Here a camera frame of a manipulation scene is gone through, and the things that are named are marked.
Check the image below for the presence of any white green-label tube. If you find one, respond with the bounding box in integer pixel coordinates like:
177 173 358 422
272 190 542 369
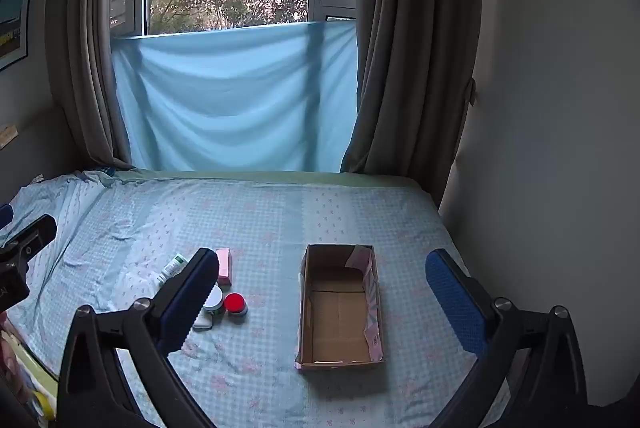
157 253 190 285

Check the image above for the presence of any grey curtain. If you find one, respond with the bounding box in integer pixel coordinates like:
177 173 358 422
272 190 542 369
45 0 138 171
340 0 483 209

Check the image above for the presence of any light blue hanging cloth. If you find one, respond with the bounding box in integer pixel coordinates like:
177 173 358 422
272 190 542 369
111 19 360 173

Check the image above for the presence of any checked floral bed sheet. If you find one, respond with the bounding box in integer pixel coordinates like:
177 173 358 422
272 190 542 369
0 168 501 428

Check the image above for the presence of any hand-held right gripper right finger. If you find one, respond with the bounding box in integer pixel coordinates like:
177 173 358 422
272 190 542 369
425 248 588 428

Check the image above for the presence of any brown cardboard box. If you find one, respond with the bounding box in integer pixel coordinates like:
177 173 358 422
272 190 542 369
294 243 387 373

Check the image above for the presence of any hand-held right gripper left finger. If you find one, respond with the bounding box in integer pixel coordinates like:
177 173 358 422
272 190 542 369
57 247 221 428

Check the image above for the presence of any wooden strip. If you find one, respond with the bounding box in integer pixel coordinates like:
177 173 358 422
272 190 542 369
0 123 20 151

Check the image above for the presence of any red lid jar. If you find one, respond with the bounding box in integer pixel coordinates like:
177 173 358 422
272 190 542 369
223 292 248 318

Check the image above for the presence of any yellow printed box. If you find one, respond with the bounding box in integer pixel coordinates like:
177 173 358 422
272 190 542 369
10 333 58 421

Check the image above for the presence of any wall poster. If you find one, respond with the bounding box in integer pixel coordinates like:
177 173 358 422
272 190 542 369
0 0 35 72

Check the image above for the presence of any pink carton box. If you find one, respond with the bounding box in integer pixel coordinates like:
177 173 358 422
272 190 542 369
215 248 235 286

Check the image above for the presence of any white lid cream jar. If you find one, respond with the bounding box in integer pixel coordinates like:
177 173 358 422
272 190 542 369
201 285 224 316

